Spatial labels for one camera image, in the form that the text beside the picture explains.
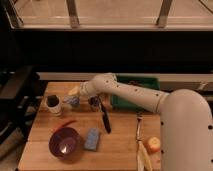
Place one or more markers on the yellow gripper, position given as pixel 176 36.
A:
pixel 75 91

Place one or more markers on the light blue towel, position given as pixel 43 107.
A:
pixel 65 99

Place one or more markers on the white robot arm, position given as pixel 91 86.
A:
pixel 185 116

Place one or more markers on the blue plastic cup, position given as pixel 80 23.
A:
pixel 73 101

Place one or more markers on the white cup with black object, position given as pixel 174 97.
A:
pixel 54 105

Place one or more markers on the wooden cutting board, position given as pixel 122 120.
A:
pixel 116 151

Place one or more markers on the red spoon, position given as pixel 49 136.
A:
pixel 63 125

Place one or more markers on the blue sponge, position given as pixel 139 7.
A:
pixel 92 139

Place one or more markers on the purple bowl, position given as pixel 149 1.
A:
pixel 64 142

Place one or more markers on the black chair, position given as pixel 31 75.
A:
pixel 15 97

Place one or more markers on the bunch of dark grapes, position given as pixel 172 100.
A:
pixel 135 83

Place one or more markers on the green plastic tray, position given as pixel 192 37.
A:
pixel 130 97

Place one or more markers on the orange apple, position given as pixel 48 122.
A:
pixel 153 144

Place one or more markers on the yellow banana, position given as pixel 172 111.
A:
pixel 143 159

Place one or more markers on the black handled knife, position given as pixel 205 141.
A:
pixel 105 119

